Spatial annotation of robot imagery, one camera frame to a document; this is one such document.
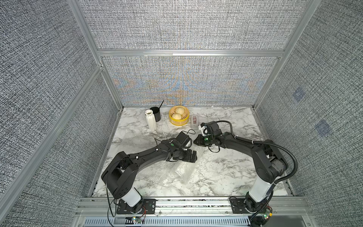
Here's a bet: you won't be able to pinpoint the bun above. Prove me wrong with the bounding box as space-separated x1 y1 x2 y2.
175 107 185 115
172 113 182 120

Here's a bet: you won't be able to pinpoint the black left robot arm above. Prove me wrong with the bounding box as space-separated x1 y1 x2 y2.
101 132 198 212

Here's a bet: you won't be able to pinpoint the front bun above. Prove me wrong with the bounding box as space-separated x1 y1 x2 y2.
172 113 182 120

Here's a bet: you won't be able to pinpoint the small clear box red contents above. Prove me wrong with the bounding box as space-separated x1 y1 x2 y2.
190 115 199 131

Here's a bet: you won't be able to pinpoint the thin black left cable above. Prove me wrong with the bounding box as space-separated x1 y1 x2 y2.
154 129 197 148

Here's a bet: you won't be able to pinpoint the yellow steamer basket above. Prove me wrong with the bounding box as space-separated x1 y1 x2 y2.
168 106 190 126

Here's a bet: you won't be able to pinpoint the black cup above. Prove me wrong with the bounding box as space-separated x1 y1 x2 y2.
150 107 161 122

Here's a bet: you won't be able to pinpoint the white ribbed wide vase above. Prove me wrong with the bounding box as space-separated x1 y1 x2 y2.
174 162 197 183

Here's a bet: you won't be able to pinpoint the black corrugated right cable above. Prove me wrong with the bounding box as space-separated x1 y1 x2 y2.
216 120 298 185

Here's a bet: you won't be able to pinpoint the back bun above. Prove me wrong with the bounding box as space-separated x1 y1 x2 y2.
175 107 185 115

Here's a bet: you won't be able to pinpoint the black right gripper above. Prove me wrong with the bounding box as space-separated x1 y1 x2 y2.
192 134 215 146

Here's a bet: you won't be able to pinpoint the aluminium front rail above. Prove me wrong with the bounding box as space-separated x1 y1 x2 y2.
71 196 318 227

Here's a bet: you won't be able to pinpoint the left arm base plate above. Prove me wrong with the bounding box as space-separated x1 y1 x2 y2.
116 199 156 216

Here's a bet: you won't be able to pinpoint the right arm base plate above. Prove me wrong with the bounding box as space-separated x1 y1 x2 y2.
229 197 256 214

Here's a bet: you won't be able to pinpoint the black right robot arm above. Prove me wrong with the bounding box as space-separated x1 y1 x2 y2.
193 121 288 213

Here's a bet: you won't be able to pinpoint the white ribbed slim vase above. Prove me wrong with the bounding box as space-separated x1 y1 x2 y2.
145 109 157 131

